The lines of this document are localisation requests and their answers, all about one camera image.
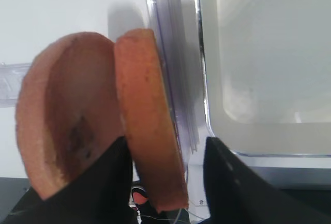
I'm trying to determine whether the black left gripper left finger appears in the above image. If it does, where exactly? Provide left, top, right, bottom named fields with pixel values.
left=3, top=137, right=138, bottom=223

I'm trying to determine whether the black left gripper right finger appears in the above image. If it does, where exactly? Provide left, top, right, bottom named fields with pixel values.
left=203, top=137, right=330, bottom=223

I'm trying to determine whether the round bread slice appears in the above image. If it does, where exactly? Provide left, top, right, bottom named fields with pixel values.
left=16, top=32, right=124, bottom=200
left=114, top=28, right=188, bottom=212

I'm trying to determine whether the white rectangular tray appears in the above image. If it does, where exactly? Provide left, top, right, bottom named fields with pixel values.
left=192, top=0, right=331, bottom=183

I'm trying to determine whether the left clear acrylic rack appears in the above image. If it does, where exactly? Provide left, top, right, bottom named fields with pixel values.
left=1, top=0, right=204, bottom=177

